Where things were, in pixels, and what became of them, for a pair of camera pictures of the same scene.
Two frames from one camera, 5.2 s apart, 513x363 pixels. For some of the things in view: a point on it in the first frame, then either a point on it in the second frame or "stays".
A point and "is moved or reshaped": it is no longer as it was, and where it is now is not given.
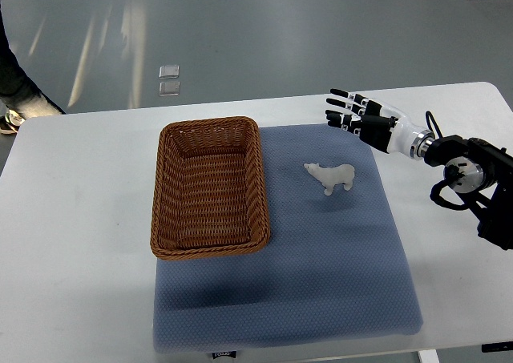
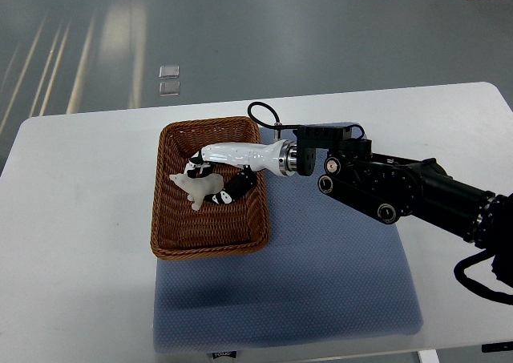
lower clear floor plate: [169, 88] stays
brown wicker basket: [210, 191] stays
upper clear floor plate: [169, 71] stays
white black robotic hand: [378, 126] -> [279, 157]
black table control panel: [497, 347] stays
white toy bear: [330, 176] is moved or reshaped
